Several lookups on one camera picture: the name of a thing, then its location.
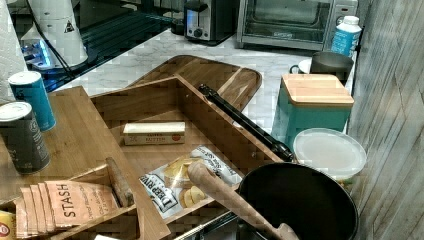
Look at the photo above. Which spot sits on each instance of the wooden wok handle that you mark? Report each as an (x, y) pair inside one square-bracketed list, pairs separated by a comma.
[(207, 181)]

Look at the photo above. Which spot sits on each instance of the white butter stick box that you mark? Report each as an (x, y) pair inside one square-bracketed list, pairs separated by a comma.
[(154, 133)]

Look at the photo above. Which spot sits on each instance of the teal canister with wooden lid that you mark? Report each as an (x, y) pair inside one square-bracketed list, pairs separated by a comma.
[(310, 101)]

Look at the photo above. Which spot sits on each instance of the blue salt can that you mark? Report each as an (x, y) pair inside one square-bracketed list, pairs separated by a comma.
[(28, 86)]

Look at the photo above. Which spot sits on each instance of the blue white bottle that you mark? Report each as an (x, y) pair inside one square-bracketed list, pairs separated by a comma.
[(346, 36)]

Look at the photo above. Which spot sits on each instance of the Deep River chips bag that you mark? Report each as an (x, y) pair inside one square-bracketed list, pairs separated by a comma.
[(169, 186)]

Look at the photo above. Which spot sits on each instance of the dark grey spice can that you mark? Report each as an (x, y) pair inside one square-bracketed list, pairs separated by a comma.
[(22, 137)]

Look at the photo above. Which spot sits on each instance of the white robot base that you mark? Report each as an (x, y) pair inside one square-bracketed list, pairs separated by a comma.
[(54, 39)]

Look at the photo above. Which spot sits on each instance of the wooden tea organizer box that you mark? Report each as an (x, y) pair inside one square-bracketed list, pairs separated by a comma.
[(121, 223)]

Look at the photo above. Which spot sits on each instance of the silver toaster oven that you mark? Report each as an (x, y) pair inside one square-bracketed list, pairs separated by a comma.
[(299, 24)]

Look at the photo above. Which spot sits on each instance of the black stovetop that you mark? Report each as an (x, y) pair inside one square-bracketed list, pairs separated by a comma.
[(106, 40)]

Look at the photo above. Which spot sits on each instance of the wooden serving tray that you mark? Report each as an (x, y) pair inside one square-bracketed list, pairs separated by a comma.
[(236, 84)]

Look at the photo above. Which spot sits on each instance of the yellow tea box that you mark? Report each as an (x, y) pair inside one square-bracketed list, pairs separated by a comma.
[(7, 226)]

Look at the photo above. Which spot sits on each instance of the black wok pan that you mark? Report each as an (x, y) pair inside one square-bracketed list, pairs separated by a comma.
[(313, 204)]

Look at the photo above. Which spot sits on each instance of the black silver toaster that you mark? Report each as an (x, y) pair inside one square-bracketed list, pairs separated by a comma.
[(210, 22)]

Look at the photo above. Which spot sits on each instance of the paper towel roll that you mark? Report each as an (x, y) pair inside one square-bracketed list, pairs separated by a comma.
[(11, 57)]

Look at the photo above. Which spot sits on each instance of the wooden cutting board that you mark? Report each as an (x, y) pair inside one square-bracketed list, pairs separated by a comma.
[(80, 142)]

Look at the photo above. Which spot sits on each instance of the open wooden drawer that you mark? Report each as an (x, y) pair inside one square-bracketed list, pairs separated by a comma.
[(175, 99)]

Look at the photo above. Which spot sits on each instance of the grey metal mug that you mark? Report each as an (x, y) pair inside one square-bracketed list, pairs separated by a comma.
[(325, 62)]

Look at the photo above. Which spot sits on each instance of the clear plastic lidded container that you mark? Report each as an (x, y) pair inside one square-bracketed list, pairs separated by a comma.
[(331, 152)]

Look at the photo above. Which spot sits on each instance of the orange Stash tea packets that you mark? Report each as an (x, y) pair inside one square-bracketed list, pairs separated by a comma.
[(57, 205)]

